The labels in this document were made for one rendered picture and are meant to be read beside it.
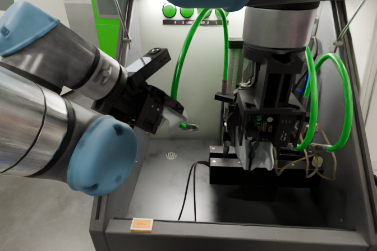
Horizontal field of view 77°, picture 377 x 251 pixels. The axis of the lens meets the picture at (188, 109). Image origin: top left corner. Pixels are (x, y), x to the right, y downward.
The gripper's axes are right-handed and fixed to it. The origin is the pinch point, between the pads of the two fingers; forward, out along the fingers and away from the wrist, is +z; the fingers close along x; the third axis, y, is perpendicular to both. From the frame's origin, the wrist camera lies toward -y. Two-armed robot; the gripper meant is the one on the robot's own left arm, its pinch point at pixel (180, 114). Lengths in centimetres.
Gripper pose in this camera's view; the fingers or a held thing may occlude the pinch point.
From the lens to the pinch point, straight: 54.7
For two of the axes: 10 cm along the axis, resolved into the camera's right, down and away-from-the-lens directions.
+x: 7.6, 1.1, -6.4
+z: 5.6, 3.9, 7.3
